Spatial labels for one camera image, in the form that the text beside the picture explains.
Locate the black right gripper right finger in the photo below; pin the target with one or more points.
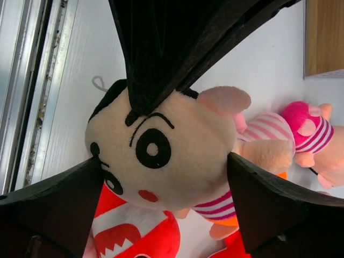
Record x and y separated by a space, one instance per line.
278 218

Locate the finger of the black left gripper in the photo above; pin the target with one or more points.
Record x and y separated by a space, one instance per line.
168 45

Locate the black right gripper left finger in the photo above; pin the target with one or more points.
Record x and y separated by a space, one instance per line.
52 218

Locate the boy doll orange pants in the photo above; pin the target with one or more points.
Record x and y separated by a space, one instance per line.
175 158

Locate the red shark plush open mouth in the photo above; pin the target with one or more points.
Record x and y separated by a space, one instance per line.
120 229

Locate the large pink striped pig plush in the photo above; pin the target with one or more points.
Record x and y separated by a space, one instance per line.
267 125

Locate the aluminium rail frame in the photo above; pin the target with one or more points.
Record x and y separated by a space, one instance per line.
35 38

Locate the white wire wooden shelf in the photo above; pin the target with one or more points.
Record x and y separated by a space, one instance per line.
323 38

